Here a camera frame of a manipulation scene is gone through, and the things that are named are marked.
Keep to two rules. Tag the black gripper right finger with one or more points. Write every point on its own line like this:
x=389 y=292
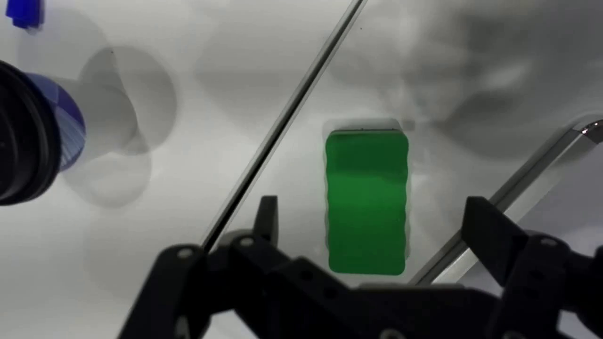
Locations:
x=539 y=289

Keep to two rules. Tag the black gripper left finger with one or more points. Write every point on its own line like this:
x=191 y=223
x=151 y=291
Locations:
x=251 y=294

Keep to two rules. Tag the green eraser block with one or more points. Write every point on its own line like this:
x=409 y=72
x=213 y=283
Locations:
x=368 y=200

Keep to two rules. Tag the small metal-framed whiteboard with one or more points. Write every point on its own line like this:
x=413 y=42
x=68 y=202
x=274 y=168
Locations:
x=566 y=189

